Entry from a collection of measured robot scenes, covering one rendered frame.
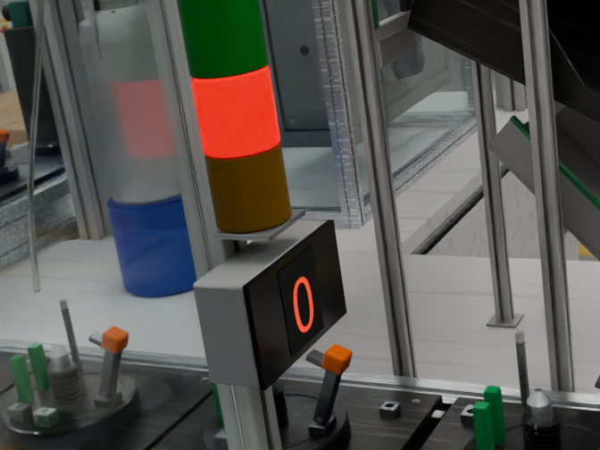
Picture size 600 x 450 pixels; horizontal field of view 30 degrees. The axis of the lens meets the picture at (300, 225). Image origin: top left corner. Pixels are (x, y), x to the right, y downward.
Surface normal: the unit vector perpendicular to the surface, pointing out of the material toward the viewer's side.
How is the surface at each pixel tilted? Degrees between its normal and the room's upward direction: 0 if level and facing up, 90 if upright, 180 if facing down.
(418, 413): 0
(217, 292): 90
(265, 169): 90
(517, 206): 90
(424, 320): 0
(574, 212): 90
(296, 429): 0
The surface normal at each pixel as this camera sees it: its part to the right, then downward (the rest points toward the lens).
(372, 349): -0.15, -0.94
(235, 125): 0.01, 0.31
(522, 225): 0.88, 0.02
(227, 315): -0.46, 0.34
